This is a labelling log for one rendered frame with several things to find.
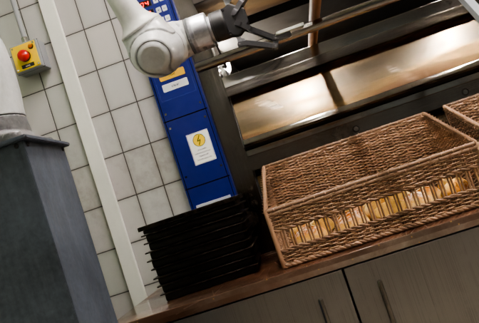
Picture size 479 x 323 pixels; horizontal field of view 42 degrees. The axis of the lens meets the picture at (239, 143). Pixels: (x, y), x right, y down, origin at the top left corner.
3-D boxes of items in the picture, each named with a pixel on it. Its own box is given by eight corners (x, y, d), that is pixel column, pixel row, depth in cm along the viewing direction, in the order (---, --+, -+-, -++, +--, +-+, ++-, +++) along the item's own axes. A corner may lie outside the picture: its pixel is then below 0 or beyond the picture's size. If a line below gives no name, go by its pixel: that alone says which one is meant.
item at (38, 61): (26, 78, 216) (18, 51, 217) (52, 68, 215) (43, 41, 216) (16, 75, 209) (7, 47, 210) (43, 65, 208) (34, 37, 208)
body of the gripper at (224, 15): (208, 16, 156) (243, 3, 155) (219, 48, 155) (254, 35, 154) (203, 8, 148) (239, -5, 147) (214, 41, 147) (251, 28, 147)
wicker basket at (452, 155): (286, 247, 200) (259, 166, 202) (455, 192, 195) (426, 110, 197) (279, 272, 152) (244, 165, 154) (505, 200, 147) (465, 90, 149)
